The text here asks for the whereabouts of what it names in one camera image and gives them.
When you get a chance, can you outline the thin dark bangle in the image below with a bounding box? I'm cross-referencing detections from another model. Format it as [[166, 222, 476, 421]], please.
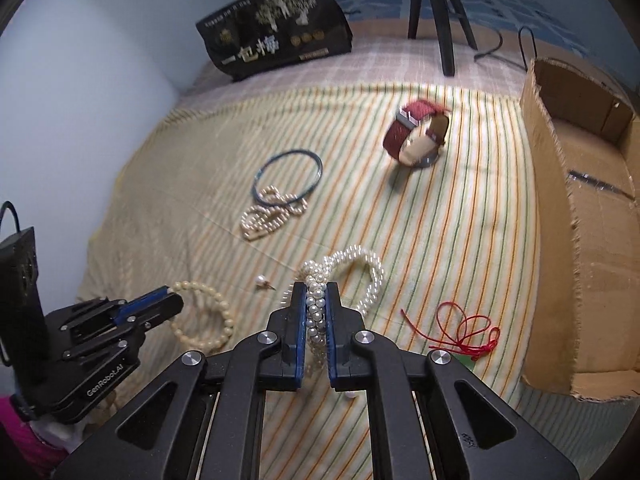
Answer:
[[250, 148, 324, 206]]

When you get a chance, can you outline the open cardboard box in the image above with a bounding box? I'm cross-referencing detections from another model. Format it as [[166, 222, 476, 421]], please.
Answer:
[[521, 58, 639, 402]]

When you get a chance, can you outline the black power cable with switch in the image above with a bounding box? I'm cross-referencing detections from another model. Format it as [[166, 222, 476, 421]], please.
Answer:
[[472, 24, 539, 74]]

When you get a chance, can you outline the yellow striped blanket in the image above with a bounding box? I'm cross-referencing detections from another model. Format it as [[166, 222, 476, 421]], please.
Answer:
[[80, 84, 632, 478]]

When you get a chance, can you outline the cream bead bracelet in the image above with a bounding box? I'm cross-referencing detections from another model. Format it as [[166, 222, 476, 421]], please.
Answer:
[[168, 279, 236, 354]]

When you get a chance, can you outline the single pearl earring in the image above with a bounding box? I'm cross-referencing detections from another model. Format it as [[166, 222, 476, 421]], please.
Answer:
[[255, 274, 276, 290]]

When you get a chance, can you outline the long thin pearl necklace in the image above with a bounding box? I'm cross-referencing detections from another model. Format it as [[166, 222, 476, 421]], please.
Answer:
[[240, 184, 310, 242]]

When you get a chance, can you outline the thick white pearl necklace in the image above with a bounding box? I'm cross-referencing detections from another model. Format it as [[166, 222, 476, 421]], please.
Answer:
[[282, 244, 386, 401]]

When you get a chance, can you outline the gloved left hand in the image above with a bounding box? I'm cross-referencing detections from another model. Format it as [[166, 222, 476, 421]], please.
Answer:
[[1, 392, 116, 479]]

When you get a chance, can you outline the black tripod stand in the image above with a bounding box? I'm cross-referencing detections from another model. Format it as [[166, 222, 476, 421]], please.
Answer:
[[407, 0, 478, 77]]

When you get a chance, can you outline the red cord green pendant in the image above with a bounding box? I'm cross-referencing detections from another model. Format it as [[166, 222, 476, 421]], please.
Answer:
[[400, 301, 501, 364]]

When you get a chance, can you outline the red strap wristwatch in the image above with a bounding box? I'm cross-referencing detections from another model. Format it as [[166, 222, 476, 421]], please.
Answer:
[[382, 99, 450, 169]]

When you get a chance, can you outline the black printed snack bag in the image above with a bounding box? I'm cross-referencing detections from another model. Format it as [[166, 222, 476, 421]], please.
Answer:
[[196, 0, 352, 81]]

